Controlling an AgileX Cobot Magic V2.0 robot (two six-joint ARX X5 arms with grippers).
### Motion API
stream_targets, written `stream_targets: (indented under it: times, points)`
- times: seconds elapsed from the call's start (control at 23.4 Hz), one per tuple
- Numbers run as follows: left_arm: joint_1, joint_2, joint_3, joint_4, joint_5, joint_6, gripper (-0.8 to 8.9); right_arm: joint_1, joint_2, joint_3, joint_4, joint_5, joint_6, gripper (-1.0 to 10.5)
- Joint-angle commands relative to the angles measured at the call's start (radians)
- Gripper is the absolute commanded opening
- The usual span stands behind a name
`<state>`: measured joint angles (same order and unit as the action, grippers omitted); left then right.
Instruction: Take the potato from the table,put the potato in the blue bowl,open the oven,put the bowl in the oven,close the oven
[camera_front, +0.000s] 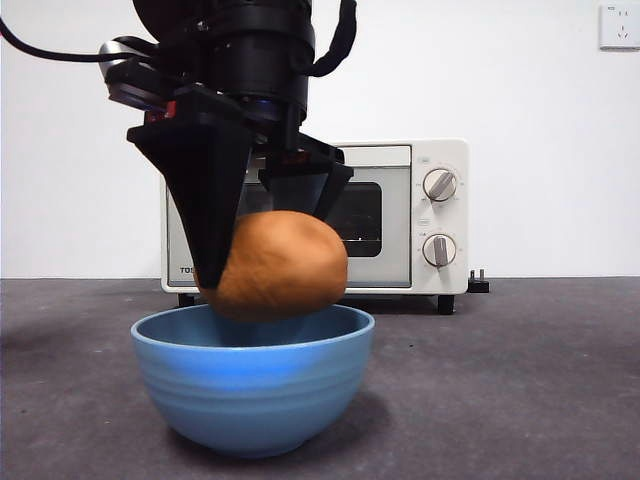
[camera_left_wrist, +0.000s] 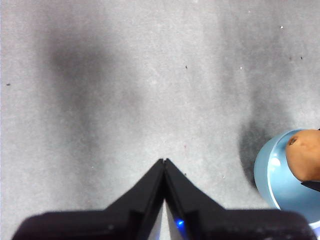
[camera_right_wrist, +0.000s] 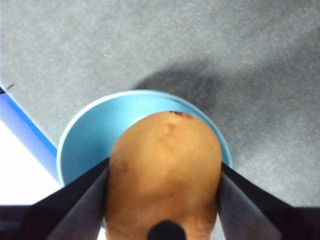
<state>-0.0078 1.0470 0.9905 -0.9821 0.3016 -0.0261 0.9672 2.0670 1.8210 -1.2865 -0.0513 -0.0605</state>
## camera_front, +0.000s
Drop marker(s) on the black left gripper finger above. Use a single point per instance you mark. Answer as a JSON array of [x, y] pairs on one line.
[[320, 170], [200, 190]]

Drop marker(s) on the glass oven door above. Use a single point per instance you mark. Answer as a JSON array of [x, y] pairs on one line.
[[395, 225]]

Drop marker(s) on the brown potato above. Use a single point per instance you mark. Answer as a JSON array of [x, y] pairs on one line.
[[285, 265]]

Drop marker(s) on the blue bowl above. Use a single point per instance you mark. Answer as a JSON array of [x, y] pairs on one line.
[[250, 400]]

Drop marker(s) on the beige round oven knob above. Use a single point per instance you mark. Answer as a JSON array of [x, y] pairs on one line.
[[440, 185], [440, 250]]

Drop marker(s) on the white toaster oven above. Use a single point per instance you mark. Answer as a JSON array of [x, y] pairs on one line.
[[450, 277]]

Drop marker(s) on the pale grey left camera box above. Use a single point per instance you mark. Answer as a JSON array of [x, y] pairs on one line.
[[117, 50]]

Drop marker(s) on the white wall socket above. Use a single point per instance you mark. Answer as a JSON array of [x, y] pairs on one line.
[[620, 27]]

